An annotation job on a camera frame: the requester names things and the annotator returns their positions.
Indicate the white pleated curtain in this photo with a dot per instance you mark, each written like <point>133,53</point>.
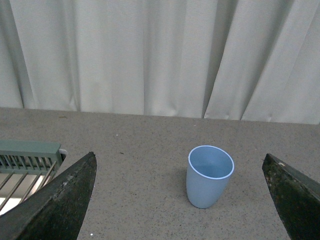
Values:
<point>250,60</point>

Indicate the light blue plastic cup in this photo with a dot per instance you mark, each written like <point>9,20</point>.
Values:
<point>208,173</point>

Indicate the green dish drying rack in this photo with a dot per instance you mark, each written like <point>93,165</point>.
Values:
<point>26,167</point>

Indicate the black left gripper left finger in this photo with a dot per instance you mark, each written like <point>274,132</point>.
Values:
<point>56,211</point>

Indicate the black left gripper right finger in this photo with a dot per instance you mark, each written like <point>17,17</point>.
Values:
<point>296,198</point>

